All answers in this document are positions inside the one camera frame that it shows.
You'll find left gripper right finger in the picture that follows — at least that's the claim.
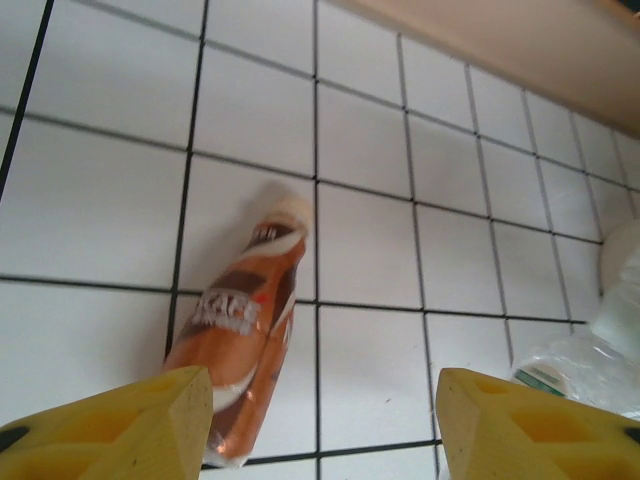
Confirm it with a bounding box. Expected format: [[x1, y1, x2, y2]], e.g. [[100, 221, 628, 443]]
[[434, 367, 640, 480]]

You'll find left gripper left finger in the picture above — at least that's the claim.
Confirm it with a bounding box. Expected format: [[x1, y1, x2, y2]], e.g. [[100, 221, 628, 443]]
[[0, 364, 215, 480]]

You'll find clear bottle green white label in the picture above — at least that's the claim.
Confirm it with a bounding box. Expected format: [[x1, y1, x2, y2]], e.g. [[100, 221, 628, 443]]
[[508, 218, 640, 419]]

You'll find copper brown label bottle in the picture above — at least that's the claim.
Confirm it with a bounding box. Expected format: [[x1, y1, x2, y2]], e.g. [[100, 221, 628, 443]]
[[162, 182, 314, 469]]

